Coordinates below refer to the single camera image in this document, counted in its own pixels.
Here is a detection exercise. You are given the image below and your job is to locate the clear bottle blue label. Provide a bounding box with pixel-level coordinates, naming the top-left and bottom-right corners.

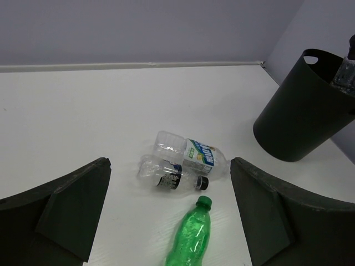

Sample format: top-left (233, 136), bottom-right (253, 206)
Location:
top-left (330, 57), bottom-right (354, 97)

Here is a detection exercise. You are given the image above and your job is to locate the clear bottle black cap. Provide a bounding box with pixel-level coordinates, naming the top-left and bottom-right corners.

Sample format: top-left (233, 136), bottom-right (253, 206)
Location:
top-left (137, 155), bottom-right (209, 195)

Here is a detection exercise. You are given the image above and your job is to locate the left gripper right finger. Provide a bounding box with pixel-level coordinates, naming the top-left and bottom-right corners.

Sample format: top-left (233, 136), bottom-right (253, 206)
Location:
top-left (230, 157), bottom-right (354, 265)

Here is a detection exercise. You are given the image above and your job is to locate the green plastic bottle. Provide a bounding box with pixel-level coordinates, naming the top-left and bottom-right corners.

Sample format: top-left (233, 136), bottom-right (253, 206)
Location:
top-left (165, 196), bottom-right (212, 265)

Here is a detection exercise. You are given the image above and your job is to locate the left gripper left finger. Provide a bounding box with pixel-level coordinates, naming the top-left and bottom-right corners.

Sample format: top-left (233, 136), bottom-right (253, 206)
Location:
top-left (1, 157), bottom-right (111, 265)

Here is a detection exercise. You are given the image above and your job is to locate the aluminium back rail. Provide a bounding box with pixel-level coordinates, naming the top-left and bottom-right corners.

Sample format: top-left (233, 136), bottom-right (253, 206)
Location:
top-left (1, 61), bottom-right (264, 73)

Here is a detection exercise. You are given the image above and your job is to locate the black round bin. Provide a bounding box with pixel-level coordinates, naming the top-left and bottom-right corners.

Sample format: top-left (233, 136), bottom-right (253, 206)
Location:
top-left (253, 49), bottom-right (354, 162)

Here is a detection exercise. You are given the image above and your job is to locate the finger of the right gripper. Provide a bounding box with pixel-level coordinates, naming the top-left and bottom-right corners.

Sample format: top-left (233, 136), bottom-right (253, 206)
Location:
top-left (346, 35), bottom-right (355, 60)

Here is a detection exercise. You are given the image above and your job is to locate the clear bottle green-blue label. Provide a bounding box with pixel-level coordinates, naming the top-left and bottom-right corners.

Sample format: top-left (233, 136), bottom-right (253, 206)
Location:
top-left (153, 131), bottom-right (230, 181)

